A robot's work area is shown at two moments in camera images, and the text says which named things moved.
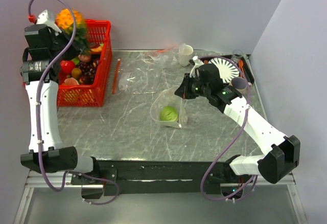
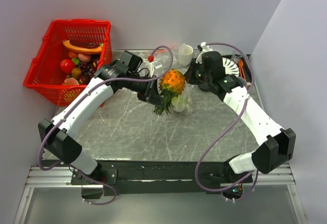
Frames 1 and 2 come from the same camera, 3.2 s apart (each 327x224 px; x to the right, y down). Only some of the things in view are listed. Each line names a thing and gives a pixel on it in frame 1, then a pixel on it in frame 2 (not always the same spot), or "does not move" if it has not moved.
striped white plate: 227,70 does not move
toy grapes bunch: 88,68 does not move
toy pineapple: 65,20 -> 172,84
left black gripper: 75,48 -> 153,95
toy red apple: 67,66 does not move
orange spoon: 240,64 does not move
